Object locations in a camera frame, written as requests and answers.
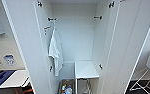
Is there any white wardrobe door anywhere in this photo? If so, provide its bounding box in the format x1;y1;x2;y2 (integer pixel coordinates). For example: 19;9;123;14
102;0;150;94
1;0;54;94

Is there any white wardrobe cabinet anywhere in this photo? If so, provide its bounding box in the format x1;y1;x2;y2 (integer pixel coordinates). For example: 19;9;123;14
32;0;120;94

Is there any white shirt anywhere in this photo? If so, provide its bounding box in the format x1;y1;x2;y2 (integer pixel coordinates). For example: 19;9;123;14
48;28;65;78

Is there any white hanger with white shirt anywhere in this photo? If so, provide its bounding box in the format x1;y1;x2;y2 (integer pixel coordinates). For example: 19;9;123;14
51;19;58;34

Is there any small black low hook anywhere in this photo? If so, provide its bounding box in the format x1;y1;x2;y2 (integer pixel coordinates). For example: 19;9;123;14
49;65;54;73
97;63;104;71

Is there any orange and white label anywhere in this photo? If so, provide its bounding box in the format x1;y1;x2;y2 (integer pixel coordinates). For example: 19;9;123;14
43;25;52;36

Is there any black wardrobe hook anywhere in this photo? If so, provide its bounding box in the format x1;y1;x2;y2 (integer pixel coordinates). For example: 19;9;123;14
47;17;58;23
93;15;103;21

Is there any blue and white bottle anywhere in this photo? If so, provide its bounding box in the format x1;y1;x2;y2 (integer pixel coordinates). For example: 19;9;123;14
64;85;74;94

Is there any black door hinge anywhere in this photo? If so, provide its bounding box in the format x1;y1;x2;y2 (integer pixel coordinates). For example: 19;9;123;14
36;1;44;8
107;1;116;9

